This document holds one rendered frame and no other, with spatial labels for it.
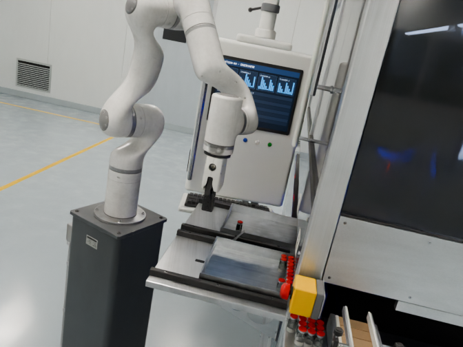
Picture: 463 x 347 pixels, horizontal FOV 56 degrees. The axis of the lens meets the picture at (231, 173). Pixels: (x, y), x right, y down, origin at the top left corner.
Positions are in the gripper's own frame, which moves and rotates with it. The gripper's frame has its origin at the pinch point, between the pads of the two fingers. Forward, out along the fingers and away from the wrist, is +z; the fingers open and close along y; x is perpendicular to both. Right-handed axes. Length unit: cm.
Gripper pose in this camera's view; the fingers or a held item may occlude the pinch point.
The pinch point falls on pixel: (208, 204)
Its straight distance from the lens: 126.7
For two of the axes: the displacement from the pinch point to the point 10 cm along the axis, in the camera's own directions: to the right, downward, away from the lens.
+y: 1.6, -2.7, 9.5
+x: -9.7, -2.2, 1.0
